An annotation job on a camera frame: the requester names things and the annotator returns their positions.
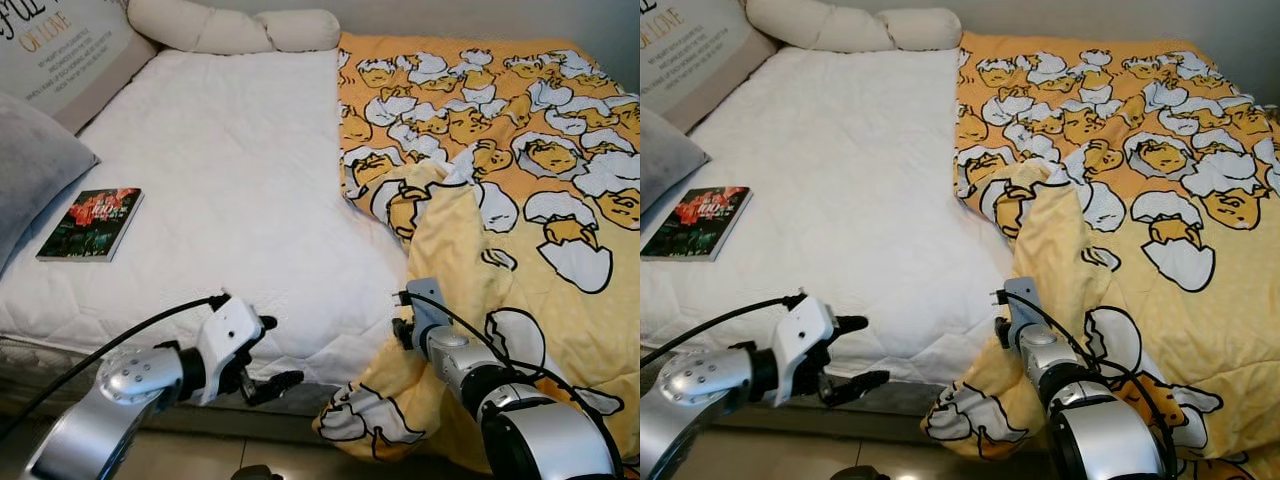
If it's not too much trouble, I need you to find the dark red cover book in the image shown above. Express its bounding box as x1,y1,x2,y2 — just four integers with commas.
35,186,145,265
640,185,754,264

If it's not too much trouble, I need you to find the yellow cartoon egg blanket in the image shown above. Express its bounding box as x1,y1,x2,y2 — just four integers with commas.
919,29,1280,480
311,32,641,473

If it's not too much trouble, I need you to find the grey square pillow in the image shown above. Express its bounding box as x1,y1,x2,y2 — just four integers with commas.
640,104,712,217
0,91,100,272

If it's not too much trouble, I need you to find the grey patterned bed base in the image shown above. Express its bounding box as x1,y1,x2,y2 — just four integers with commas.
640,350,963,433
0,330,401,437

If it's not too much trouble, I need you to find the white quilted mattress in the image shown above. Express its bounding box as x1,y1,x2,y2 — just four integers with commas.
0,47,412,387
640,44,1017,387

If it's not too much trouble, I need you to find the cream bolster pillow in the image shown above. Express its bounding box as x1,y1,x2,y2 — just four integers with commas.
744,0,964,55
126,0,343,57

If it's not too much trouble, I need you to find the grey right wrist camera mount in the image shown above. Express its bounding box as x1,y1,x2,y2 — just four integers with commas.
1002,276,1047,347
404,276,452,347

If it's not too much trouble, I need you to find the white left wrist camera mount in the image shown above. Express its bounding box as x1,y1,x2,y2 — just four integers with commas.
194,295,267,407
769,293,840,407

